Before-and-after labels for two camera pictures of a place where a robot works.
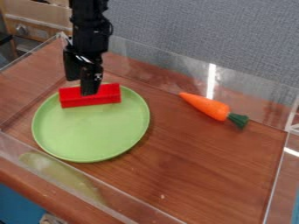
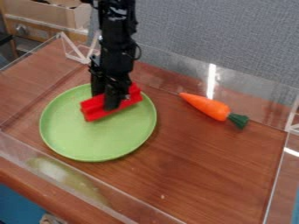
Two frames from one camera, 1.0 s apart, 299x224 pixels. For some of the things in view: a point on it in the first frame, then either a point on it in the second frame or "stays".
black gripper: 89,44 to 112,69
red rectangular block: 70,97 to 92,107
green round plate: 93,133 stays
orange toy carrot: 213,109 stays
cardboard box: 32,19 stays
